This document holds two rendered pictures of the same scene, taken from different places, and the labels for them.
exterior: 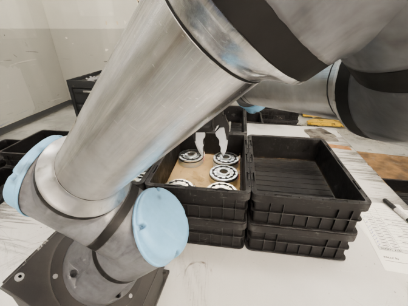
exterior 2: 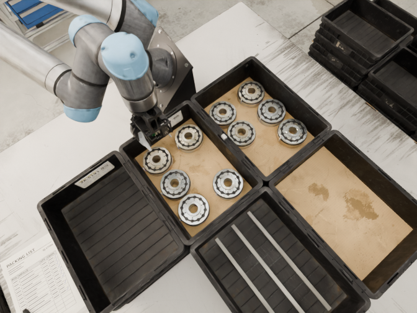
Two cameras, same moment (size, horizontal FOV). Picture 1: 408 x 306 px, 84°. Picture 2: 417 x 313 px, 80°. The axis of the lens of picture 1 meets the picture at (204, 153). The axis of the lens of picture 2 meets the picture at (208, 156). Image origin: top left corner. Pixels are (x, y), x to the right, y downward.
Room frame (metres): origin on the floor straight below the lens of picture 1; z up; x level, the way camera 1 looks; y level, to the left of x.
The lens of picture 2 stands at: (0.95, -0.11, 1.68)
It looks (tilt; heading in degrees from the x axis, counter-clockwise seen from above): 69 degrees down; 143
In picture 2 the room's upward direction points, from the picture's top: 10 degrees counter-clockwise
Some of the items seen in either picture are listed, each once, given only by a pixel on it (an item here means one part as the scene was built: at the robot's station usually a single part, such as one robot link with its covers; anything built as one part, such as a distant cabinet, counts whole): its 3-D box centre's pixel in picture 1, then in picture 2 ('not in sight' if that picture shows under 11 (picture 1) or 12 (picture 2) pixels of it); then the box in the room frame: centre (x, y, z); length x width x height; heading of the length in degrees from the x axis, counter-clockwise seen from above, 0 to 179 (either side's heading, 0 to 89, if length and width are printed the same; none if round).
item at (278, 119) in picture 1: (275, 125); not in sight; (2.39, -0.80, 0.37); 0.40 x 0.30 x 0.45; 82
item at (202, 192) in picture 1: (205, 157); (188, 166); (0.69, 0.00, 0.92); 0.40 x 0.30 x 0.02; 172
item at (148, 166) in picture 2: (221, 192); (156, 159); (0.58, -0.06, 0.86); 0.10 x 0.10 x 0.01
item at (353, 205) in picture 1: (294, 163); (108, 225); (0.65, -0.30, 0.92); 0.40 x 0.30 x 0.02; 172
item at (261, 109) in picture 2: not in sight; (271, 110); (0.75, 0.37, 0.86); 0.10 x 0.10 x 0.01
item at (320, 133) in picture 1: (320, 133); not in sight; (1.38, -0.77, 0.71); 0.22 x 0.19 x 0.01; 172
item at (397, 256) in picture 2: not in sight; (342, 207); (1.13, 0.24, 0.87); 0.40 x 0.30 x 0.11; 172
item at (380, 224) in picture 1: (397, 234); (40, 284); (0.55, -0.66, 0.70); 0.33 x 0.23 x 0.01; 172
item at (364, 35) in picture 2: not in sight; (348, 53); (0.72, 1.31, 0.37); 0.40 x 0.30 x 0.45; 172
